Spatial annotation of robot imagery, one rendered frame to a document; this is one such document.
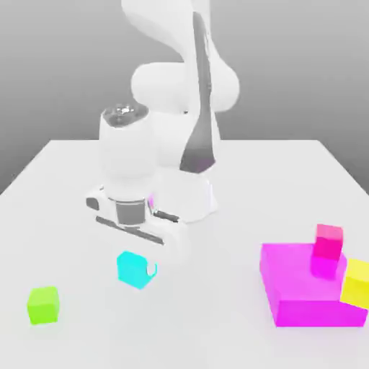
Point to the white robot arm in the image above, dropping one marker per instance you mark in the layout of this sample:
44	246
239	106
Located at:
170	86

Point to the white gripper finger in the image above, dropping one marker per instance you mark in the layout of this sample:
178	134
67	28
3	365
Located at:
152	268

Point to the small pink cube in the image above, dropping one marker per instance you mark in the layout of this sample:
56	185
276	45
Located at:
328	242

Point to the small yellow cube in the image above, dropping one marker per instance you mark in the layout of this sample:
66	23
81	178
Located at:
357	285

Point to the small green cube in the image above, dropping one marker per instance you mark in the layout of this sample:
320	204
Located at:
43	305

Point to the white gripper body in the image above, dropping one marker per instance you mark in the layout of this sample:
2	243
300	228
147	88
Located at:
170	236

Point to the large magenta box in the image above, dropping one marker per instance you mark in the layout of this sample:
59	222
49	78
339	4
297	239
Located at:
291	276

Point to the small cyan cube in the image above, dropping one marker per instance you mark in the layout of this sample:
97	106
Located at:
131	268

